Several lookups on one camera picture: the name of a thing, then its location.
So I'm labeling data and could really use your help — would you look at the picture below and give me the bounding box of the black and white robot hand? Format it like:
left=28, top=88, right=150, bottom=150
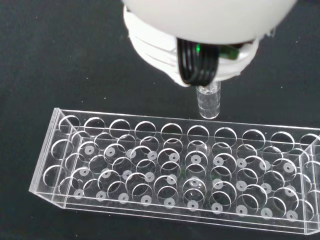
left=120, top=0, right=299, bottom=88

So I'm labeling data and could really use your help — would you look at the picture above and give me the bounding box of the clear plastic test tube rack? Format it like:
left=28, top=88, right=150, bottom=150
left=28, top=107, right=320, bottom=236

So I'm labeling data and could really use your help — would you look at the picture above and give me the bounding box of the black bench cloth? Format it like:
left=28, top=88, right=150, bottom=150
left=0, top=0, right=320, bottom=240

